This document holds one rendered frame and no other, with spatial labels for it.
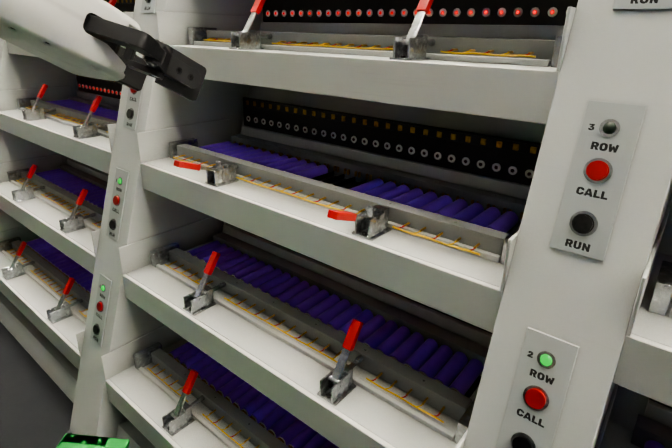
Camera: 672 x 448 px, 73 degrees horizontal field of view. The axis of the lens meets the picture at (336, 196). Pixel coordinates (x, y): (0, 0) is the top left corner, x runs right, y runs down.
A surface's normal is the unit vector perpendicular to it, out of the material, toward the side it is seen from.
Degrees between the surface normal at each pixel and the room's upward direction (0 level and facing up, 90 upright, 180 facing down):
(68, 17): 89
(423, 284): 107
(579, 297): 90
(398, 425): 16
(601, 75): 90
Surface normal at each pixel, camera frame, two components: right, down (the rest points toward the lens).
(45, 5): 0.75, 0.13
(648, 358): -0.63, 0.25
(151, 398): 0.03, -0.94
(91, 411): -0.59, -0.04
